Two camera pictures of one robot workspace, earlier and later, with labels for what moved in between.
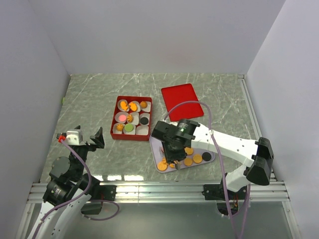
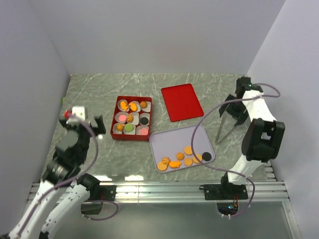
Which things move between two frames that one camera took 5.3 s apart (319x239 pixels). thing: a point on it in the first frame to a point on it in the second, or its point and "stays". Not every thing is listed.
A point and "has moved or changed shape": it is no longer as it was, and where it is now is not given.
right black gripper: (170, 156) to (237, 115)
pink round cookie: (122, 118) stays
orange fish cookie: (133, 107) stays
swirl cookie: (119, 127) stays
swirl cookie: (143, 104) stays
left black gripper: (97, 140) to (101, 127)
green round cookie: (128, 127) stays
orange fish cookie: (123, 105) stays
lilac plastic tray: (194, 156) has moved or changed shape
